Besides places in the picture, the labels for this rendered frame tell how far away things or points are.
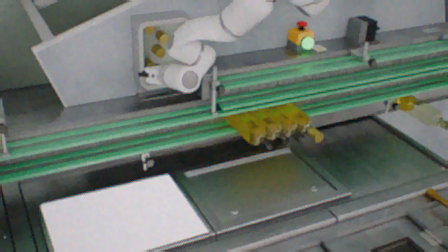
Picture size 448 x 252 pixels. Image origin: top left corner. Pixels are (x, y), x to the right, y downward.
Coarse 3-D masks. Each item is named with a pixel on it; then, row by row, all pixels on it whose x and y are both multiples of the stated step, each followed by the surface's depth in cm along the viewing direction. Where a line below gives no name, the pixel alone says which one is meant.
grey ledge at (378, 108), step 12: (420, 96) 230; (432, 96) 233; (444, 96) 237; (348, 108) 213; (360, 108) 216; (372, 108) 220; (384, 108) 223; (312, 120) 207; (324, 120) 210; (336, 120) 213
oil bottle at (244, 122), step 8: (248, 112) 181; (232, 120) 181; (240, 120) 176; (248, 120) 176; (256, 120) 176; (240, 128) 177; (248, 128) 172; (256, 128) 171; (264, 128) 172; (248, 136) 173; (256, 136) 170; (256, 144) 172
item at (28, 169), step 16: (432, 80) 225; (352, 96) 208; (368, 96) 210; (384, 96) 209; (400, 96) 211; (320, 112) 196; (192, 128) 182; (208, 128) 183; (224, 128) 183; (112, 144) 171; (128, 144) 171; (144, 144) 172; (160, 144) 172; (176, 144) 173; (32, 160) 161; (48, 160) 162; (64, 160) 162; (80, 160) 162; (96, 160) 162; (0, 176) 153; (16, 176) 154; (32, 176) 155
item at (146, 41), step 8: (144, 24) 163; (152, 24) 164; (160, 24) 165; (168, 24) 174; (176, 24) 176; (144, 32) 172; (168, 32) 176; (144, 40) 173; (152, 40) 174; (144, 48) 174; (144, 56) 176; (152, 56) 177; (168, 56) 179; (184, 64) 179; (144, 80) 172; (152, 88) 174
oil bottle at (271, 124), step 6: (252, 114) 180; (258, 114) 179; (264, 114) 179; (270, 114) 179; (258, 120) 177; (264, 120) 175; (270, 120) 175; (276, 120) 175; (264, 126) 174; (270, 126) 172; (276, 126) 173; (270, 132) 172; (270, 138) 173
